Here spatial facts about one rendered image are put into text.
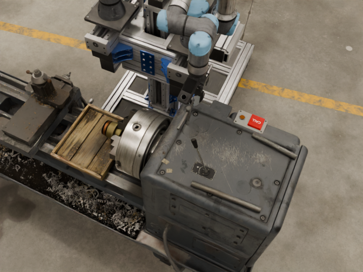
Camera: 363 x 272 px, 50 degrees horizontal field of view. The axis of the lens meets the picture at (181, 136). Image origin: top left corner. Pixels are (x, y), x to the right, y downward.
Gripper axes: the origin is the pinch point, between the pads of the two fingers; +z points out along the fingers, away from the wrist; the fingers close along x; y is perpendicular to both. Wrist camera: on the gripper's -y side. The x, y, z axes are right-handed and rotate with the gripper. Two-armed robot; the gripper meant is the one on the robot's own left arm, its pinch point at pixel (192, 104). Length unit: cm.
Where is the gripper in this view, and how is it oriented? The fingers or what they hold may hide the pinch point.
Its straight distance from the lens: 161.7
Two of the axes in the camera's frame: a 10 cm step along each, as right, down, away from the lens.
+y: 4.3, -7.6, 4.9
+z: -0.4, 5.2, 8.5
